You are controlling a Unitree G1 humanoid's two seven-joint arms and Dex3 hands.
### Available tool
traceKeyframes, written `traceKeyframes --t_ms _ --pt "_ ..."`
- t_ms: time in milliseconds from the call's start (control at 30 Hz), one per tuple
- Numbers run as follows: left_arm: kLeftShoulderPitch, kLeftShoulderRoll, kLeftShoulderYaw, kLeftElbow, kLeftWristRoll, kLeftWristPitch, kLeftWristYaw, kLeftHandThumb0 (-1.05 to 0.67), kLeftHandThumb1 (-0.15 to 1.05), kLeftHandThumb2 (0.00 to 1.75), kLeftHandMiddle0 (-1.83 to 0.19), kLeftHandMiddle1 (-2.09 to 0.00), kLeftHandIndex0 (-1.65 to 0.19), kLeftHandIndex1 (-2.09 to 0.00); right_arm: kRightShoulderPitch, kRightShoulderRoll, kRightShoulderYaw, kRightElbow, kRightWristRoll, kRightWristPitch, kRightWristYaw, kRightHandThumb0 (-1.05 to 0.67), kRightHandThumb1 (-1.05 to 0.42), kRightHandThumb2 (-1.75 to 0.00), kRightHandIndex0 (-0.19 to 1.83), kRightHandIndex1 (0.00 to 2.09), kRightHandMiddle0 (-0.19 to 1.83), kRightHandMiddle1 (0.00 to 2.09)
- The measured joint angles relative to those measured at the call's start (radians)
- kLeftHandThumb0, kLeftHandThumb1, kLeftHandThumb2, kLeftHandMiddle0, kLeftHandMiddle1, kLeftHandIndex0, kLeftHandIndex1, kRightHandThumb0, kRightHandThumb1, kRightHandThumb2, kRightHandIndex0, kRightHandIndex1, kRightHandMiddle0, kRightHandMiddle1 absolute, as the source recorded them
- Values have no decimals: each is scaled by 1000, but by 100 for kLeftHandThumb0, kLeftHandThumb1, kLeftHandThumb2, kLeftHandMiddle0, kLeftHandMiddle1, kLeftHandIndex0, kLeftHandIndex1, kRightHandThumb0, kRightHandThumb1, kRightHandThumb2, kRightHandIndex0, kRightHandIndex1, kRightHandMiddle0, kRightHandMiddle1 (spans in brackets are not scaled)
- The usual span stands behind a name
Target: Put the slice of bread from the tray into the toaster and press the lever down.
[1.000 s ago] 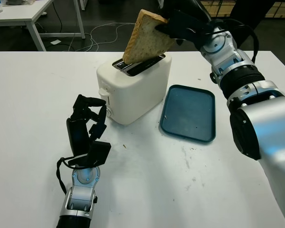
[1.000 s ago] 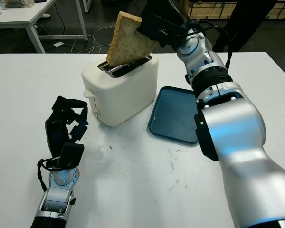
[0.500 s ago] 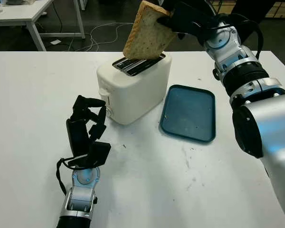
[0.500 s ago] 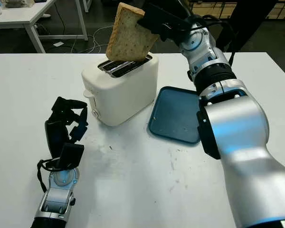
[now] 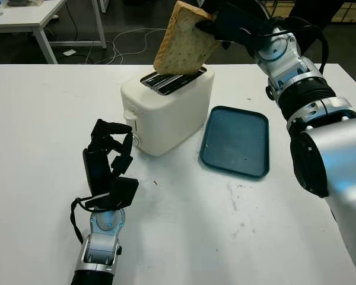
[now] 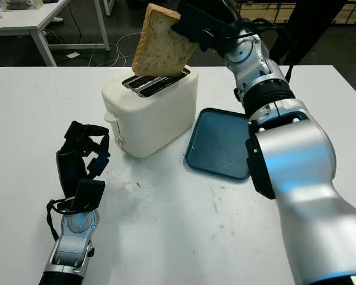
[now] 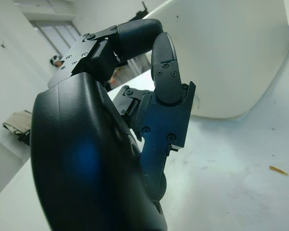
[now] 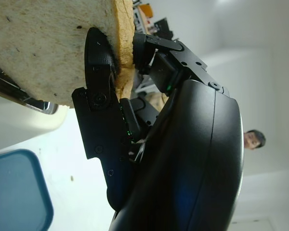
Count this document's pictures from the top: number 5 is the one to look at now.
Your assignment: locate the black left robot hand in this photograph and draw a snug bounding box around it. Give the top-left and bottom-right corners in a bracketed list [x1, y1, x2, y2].
[82, 118, 135, 197]

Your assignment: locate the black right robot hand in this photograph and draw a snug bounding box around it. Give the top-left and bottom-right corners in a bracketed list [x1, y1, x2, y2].
[194, 0, 276, 56]

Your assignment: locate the slice of toast bread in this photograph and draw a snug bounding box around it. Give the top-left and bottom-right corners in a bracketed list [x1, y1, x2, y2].
[153, 0, 222, 75]

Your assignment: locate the cream white two-slot toaster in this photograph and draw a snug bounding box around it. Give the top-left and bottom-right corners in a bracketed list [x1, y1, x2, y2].
[120, 65, 216, 157]

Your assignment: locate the blue plastic tray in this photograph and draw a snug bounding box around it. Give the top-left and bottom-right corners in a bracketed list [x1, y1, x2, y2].
[198, 106, 270, 179]

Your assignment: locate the person in dark clothes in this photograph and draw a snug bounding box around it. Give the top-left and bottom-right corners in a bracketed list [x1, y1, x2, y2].
[287, 0, 345, 30]

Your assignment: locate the white office desk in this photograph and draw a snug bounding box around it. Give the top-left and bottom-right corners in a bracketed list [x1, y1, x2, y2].
[0, 0, 107, 65]

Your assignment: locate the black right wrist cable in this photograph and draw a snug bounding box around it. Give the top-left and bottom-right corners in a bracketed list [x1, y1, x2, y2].
[239, 26, 315, 39]

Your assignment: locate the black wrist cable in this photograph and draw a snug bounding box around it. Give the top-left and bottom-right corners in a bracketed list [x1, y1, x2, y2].
[70, 197, 96, 243]
[239, 26, 315, 39]

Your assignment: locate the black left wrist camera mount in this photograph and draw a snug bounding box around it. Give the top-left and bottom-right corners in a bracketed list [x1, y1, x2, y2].
[84, 177, 139, 210]

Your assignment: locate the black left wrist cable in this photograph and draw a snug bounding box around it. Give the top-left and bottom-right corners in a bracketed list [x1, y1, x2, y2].
[70, 197, 96, 243]

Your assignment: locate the white floor cable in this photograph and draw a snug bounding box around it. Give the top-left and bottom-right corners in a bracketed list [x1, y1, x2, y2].
[111, 28, 169, 65]

